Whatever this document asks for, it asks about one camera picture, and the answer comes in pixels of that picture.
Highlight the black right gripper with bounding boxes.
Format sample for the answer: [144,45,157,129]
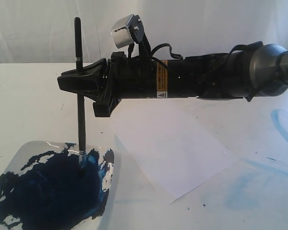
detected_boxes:
[93,51,252,117]

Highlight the black handled paintbrush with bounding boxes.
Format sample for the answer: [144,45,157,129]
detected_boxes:
[74,17,87,176]

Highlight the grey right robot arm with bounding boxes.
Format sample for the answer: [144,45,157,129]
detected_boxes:
[58,42,288,117]

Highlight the white paper sheet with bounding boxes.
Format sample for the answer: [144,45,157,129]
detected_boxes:
[112,99,236,204]

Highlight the white paint tray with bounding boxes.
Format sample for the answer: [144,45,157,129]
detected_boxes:
[0,141,114,230]

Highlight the black cable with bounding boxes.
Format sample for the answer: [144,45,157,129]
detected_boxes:
[150,43,184,60]

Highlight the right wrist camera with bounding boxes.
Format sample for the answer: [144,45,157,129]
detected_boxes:
[111,14,152,60]

